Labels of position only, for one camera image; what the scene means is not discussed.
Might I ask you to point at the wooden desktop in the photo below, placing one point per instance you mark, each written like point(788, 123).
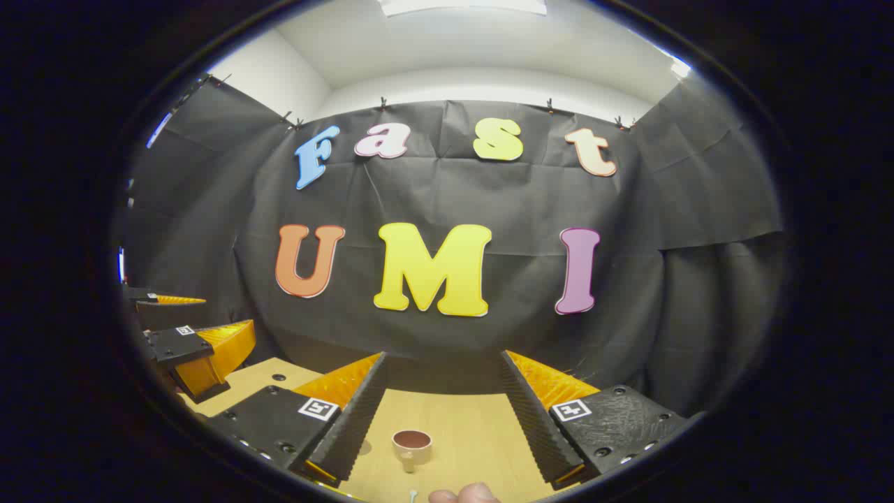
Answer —
point(475, 433)

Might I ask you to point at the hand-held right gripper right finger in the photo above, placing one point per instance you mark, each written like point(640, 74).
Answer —
point(534, 426)

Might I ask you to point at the ceiling light panel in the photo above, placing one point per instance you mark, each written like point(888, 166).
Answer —
point(461, 5)

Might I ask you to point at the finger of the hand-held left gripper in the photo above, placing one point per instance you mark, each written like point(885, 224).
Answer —
point(174, 344)
point(143, 296)

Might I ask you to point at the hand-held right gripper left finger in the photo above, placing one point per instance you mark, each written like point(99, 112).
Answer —
point(356, 426)

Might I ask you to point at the black backdrop cloth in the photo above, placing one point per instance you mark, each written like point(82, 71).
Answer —
point(517, 202)

